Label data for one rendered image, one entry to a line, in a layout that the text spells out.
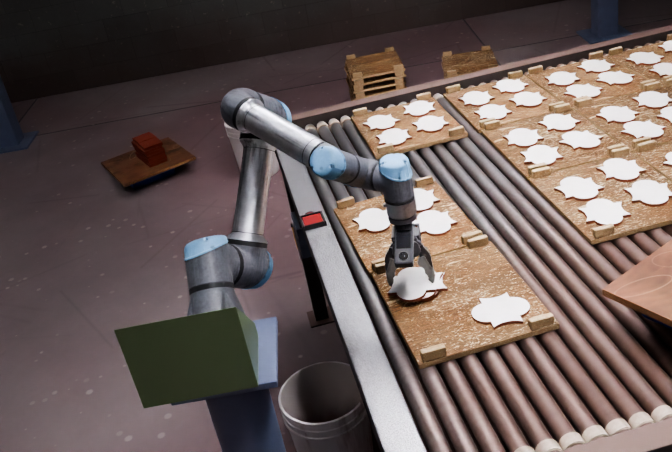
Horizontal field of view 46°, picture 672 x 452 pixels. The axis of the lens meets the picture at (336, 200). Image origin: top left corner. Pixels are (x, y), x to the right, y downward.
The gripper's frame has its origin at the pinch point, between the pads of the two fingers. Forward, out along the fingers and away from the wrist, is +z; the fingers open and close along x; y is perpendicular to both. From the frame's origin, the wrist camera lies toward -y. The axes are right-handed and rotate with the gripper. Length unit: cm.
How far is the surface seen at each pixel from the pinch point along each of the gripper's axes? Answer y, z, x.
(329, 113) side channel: 128, 2, 37
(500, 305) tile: -9.5, 1.8, -21.9
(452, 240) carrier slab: 23.6, 2.7, -10.8
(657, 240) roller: 20, 6, -65
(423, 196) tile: 49.3, 1.7, -2.4
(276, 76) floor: 455, 96, 138
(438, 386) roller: -34.1, 4.4, -6.3
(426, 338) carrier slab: -19.1, 2.8, -3.7
